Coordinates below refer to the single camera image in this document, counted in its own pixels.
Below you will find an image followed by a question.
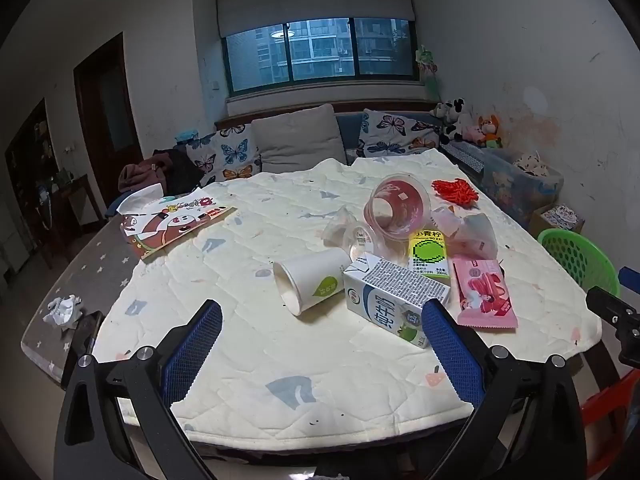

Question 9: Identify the butterfly print pillow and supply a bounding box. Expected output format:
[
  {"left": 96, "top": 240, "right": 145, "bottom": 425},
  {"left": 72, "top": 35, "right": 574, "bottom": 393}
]
[
  {"left": 357, "top": 108, "right": 443, "bottom": 158},
  {"left": 187, "top": 125, "right": 262, "bottom": 186}
]

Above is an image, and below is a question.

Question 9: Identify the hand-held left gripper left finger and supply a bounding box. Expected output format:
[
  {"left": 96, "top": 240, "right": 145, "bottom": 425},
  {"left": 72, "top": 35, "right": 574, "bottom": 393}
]
[{"left": 54, "top": 299, "right": 224, "bottom": 480}]

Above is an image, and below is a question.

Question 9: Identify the white plastic wrapper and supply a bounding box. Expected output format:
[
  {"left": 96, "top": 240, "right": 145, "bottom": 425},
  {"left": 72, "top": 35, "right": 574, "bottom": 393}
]
[{"left": 432, "top": 205, "right": 498, "bottom": 259}]

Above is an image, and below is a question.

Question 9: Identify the white paper cup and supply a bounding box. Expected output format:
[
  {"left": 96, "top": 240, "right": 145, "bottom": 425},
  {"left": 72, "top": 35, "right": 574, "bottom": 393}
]
[{"left": 272, "top": 251, "right": 352, "bottom": 317}]

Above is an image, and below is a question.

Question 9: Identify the yellow-green drink carton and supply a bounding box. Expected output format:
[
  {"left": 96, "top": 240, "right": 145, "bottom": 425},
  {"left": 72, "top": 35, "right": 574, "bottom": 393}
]
[{"left": 407, "top": 229, "right": 450, "bottom": 281}]

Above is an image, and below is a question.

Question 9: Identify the black and white cow plush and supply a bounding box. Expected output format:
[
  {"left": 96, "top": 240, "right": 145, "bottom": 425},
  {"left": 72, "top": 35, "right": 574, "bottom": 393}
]
[{"left": 434, "top": 100, "right": 473, "bottom": 143}]

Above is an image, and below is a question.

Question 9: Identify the window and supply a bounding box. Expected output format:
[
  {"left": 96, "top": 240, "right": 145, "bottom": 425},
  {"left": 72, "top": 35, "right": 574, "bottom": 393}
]
[{"left": 221, "top": 16, "right": 420, "bottom": 95}]

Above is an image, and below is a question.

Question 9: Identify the black garment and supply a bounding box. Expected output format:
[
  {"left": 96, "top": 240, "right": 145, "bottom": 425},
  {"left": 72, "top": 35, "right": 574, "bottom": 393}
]
[{"left": 152, "top": 148, "right": 204, "bottom": 196}]

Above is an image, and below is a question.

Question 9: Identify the dotted grey fabric box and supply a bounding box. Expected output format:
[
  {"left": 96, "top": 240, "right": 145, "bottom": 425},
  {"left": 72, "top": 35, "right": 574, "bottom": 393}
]
[{"left": 440, "top": 141, "right": 485, "bottom": 188}]

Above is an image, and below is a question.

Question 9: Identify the cardboard box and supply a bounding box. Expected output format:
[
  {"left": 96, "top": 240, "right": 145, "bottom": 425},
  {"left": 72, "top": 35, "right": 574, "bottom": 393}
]
[{"left": 530, "top": 203, "right": 586, "bottom": 241}]

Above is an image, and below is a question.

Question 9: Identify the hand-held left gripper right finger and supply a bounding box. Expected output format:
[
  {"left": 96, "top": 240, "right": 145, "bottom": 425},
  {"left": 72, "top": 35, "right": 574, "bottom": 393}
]
[{"left": 420, "top": 298, "right": 587, "bottom": 480}]

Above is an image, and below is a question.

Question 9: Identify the small clear plastic cup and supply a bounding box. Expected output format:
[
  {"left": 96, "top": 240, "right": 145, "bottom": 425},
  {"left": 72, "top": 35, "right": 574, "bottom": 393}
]
[
  {"left": 322, "top": 206, "right": 353, "bottom": 247},
  {"left": 348, "top": 224, "right": 387, "bottom": 262}
]

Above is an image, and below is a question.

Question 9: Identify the red plastic stool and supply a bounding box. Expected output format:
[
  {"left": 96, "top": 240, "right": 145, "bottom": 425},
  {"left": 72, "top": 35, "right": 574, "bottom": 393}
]
[{"left": 582, "top": 370, "right": 640, "bottom": 466}]

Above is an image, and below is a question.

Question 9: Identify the white quilted mat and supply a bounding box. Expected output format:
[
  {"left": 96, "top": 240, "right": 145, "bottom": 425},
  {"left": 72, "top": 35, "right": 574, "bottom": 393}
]
[{"left": 92, "top": 152, "right": 602, "bottom": 436}]

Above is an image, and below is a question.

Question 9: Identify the black phone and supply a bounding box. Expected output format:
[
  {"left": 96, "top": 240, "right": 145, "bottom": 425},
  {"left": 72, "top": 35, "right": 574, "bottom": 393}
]
[{"left": 60, "top": 310, "right": 106, "bottom": 391}]

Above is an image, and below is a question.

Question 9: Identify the cream printed cloth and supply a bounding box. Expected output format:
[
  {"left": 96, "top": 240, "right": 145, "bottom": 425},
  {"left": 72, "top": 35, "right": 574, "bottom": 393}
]
[{"left": 512, "top": 152, "right": 551, "bottom": 177}]

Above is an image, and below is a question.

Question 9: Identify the clear plastic storage bin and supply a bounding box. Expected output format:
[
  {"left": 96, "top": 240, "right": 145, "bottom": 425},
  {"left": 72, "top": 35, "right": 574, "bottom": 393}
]
[{"left": 480, "top": 147, "right": 565, "bottom": 226}]

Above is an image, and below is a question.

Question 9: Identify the crumpled white tissue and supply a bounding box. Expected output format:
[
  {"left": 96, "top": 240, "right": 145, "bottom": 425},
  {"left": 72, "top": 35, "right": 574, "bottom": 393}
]
[{"left": 42, "top": 294, "right": 83, "bottom": 330}]

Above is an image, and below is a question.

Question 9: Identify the pink garment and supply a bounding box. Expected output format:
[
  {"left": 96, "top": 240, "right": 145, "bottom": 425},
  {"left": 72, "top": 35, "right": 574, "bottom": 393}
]
[{"left": 118, "top": 154, "right": 173, "bottom": 194}]

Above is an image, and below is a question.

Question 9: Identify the cartoon tissue box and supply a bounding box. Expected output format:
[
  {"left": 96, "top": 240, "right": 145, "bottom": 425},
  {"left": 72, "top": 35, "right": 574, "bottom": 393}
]
[{"left": 120, "top": 195, "right": 238, "bottom": 261}]

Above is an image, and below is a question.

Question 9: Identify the wooden side table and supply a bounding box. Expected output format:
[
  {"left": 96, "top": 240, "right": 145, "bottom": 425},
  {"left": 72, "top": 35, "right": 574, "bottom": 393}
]
[{"left": 47, "top": 174, "right": 106, "bottom": 256}]

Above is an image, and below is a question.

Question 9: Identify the wooden headboard rail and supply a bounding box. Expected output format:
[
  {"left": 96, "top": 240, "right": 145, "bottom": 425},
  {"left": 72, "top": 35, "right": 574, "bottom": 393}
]
[{"left": 215, "top": 100, "right": 441, "bottom": 131}]

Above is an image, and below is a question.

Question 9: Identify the white and blue milk carton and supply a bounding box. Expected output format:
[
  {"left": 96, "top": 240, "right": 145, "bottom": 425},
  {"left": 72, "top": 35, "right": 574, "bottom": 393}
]
[{"left": 343, "top": 252, "right": 452, "bottom": 350}]

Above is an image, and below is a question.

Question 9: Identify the dark cabinet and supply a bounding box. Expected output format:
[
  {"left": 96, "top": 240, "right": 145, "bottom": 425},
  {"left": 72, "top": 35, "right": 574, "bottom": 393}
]
[{"left": 4, "top": 99, "right": 68, "bottom": 271}]

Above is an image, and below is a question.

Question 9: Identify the grey pillow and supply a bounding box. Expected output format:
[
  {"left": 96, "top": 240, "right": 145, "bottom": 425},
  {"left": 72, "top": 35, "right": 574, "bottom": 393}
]
[{"left": 250, "top": 104, "right": 347, "bottom": 175}]

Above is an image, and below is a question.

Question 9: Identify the pink snack packet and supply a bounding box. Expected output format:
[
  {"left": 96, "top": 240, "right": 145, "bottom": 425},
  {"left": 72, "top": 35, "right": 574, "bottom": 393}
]
[{"left": 451, "top": 256, "right": 518, "bottom": 331}]

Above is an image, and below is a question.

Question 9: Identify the white roller blind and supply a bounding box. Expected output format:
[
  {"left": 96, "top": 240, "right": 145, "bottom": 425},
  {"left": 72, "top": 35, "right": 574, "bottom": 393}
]
[{"left": 216, "top": 0, "right": 416, "bottom": 38}]

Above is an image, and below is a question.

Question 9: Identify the dark wooden door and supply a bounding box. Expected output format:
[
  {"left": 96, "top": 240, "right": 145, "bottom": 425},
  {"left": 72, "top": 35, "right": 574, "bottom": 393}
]
[{"left": 73, "top": 32, "right": 143, "bottom": 206}]

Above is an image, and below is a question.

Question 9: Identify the green plastic basket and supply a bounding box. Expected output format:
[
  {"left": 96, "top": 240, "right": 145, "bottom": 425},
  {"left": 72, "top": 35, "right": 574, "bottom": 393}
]
[{"left": 537, "top": 228, "right": 622, "bottom": 306}]

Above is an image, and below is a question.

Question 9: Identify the pink-tinted clear plastic cup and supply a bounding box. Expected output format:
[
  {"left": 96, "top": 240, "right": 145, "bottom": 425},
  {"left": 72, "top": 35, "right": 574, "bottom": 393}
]
[{"left": 363, "top": 174, "right": 432, "bottom": 241}]

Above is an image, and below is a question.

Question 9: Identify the grey star-print mat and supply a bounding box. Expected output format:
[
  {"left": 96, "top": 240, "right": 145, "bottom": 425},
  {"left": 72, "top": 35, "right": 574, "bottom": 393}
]
[{"left": 20, "top": 212, "right": 147, "bottom": 391}]

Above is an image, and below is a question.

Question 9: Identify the white paper sheet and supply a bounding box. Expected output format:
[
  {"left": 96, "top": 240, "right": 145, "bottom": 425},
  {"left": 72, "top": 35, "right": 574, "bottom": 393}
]
[{"left": 115, "top": 184, "right": 166, "bottom": 217}]

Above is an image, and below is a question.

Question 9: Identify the stack of colourful books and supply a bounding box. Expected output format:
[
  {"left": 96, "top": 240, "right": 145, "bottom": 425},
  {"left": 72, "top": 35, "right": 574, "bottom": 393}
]
[{"left": 542, "top": 205, "right": 583, "bottom": 231}]

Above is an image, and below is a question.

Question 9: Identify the orange fox plush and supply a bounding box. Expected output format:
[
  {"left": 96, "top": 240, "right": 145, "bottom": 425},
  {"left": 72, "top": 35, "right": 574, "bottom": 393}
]
[{"left": 477, "top": 114, "right": 503, "bottom": 148}]

